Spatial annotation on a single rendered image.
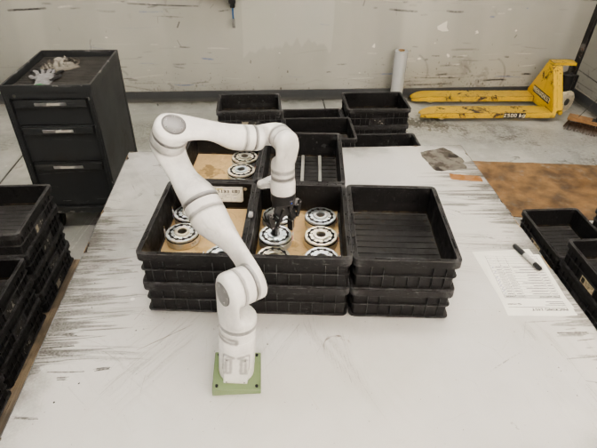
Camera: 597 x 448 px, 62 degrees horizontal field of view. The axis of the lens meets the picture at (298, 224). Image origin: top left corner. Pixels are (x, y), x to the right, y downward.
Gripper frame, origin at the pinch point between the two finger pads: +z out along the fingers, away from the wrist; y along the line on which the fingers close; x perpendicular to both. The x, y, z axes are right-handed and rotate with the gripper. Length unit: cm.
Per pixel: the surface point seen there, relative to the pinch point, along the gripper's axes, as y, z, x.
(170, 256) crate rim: -36.7, -5.8, 5.6
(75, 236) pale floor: -16, 85, 167
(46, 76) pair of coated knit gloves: -2, -4, 183
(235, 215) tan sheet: -3.2, 3.5, 20.6
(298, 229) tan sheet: 6.7, 3.6, 0.3
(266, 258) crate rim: -17.9, -6.0, -13.2
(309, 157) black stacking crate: 45, 3, 33
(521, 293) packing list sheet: 47, 17, -60
